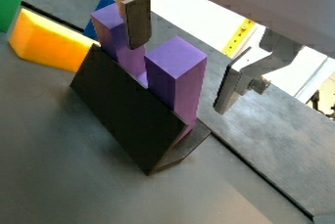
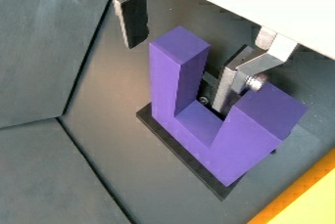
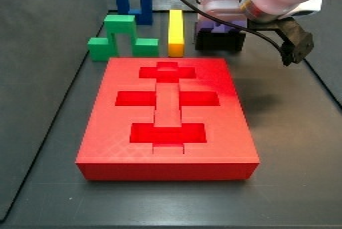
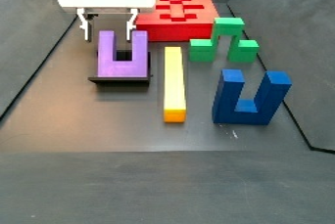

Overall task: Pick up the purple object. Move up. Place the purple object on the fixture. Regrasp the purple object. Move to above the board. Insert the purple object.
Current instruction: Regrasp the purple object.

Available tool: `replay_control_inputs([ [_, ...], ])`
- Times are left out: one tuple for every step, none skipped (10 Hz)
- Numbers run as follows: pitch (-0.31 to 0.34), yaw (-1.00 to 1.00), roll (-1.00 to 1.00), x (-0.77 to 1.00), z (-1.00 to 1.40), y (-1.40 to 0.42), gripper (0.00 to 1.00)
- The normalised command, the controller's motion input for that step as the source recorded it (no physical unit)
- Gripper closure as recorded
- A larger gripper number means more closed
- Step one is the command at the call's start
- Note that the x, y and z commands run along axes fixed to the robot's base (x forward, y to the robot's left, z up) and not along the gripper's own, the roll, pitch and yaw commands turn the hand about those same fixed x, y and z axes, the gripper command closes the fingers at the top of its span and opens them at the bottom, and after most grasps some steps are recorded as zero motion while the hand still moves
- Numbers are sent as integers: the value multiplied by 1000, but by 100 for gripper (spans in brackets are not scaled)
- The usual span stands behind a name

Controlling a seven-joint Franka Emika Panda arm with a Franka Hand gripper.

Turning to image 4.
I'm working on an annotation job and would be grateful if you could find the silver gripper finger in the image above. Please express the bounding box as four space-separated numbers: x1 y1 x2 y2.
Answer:
78 8 92 42
126 8 140 42

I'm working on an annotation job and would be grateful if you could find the purple U-shaped block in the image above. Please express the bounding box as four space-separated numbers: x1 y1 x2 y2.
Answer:
98 30 148 78

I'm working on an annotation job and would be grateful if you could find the red puzzle board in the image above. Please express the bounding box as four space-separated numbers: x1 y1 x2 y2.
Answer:
137 0 219 42

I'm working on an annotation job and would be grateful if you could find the black angle fixture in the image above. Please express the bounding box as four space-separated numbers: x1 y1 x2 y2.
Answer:
88 50 150 83

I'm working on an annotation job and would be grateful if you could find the yellow long bar block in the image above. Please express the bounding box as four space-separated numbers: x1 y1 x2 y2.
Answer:
164 47 187 123

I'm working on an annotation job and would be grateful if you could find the green stepped block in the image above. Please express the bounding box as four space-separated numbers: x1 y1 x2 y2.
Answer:
189 18 259 63

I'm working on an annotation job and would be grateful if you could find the blue U-shaped block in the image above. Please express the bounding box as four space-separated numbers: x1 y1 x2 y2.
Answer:
212 69 293 125

